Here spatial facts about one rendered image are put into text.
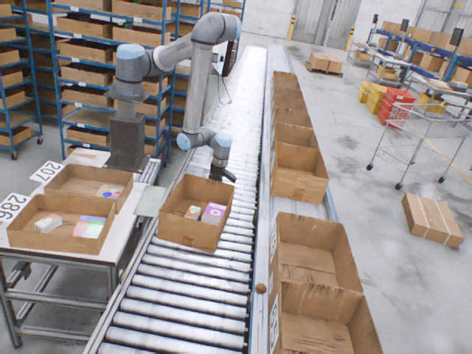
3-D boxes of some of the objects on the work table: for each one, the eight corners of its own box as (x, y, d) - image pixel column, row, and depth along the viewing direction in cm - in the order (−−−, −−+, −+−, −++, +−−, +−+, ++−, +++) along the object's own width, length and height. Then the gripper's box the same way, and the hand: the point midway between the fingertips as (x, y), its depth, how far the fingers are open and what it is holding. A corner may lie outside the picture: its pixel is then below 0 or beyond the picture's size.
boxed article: (62, 224, 159) (61, 217, 156) (43, 235, 151) (42, 228, 148) (54, 220, 160) (53, 212, 158) (35, 231, 152) (34, 223, 150)
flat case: (66, 243, 149) (66, 240, 148) (81, 217, 165) (81, 214, 165) (97, 245, 150) (97, 243, 150) (108, 220, 167) (108, 217, 166)
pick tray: (69, 177, 195) (68, 162, 190) (133, 186, 197) (134, 172, 192) (44, 203, 171) (42, 187, 166) (118, 215, 172) (118, 199, 167)
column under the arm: (101, 168, 209) (99, 119, 193) (114, 150, 232) (113, 105, 215) (142, 174, 211) (143, 125, 194) (151, 156, 233) (153, 111, 217)
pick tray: (38, 209, 166) (35, 192, 161) (115, 217, 170) (115, 201, 165) (8, 247, 142) (4, 229, 137) (99, 256, 146) (97, 238, 141)
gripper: (212, 158, 188) (207, 189, 199) (209, 166, 180) (205, 198, 191) (226, 161, 188) (221, 192, 199) (225, 169, 180) (220, 200, 191)
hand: (218, 194), depth 194 cm, fingers closed
